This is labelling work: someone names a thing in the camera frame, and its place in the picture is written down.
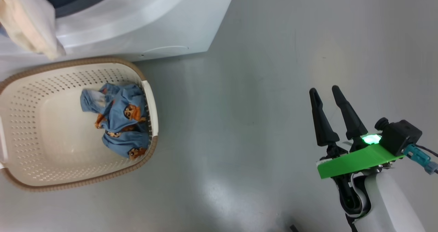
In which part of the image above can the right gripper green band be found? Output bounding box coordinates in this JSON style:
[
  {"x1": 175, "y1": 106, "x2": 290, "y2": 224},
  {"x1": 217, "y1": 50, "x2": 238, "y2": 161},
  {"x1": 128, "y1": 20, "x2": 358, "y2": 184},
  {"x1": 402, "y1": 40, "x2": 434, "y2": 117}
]
[{"x1": 309, "y1": 85, "x2": 405, "y2": 219}]

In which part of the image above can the blue cartoon print garment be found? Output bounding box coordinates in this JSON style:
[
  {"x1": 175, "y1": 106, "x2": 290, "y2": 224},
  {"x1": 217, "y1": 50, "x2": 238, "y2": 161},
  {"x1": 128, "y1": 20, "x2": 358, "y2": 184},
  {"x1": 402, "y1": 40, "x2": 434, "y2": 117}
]
[{"x1": 80, "y1": 82, "x2": 151, "y2": 160}]

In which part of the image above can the cream fabric garment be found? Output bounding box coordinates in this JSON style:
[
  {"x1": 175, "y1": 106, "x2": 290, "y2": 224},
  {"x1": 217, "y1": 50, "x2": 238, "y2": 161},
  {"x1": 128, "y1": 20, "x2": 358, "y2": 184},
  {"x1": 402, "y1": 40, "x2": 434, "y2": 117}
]
[{"x1": 0, "y1": 0, "x2": 66, "y2": 61}]

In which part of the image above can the white front-load washing machine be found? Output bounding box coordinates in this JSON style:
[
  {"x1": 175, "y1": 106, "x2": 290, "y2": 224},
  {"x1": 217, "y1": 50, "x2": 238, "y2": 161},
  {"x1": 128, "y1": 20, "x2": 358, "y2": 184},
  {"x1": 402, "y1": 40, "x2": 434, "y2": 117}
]
[{"x1": 0, "y1": 0, "x2": 238, "y2": 82}]

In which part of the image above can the cream perforated laundry basket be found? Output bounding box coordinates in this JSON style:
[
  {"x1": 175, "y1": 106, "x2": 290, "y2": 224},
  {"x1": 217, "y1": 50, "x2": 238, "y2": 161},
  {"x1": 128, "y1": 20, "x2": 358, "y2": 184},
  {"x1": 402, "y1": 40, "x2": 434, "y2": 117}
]
[{"x1": 0, "y1": 56, "x2": 159, "y2": 192}]

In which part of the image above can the teal cable connector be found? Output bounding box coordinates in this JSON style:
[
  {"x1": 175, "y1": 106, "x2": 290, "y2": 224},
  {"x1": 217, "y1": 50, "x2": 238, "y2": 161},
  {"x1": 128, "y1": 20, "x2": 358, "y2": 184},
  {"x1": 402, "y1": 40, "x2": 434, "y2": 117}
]
[{"x1": 403, "y1": 144, "x2": 438, "y2": 175}]

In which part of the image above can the thin black cable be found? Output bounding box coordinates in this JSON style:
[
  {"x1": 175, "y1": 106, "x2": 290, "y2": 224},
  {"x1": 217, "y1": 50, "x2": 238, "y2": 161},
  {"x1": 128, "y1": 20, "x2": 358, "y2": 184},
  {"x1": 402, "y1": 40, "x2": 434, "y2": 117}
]
[{"x1": 415, "y1": 144, "x2": 438, "y2": 158}]

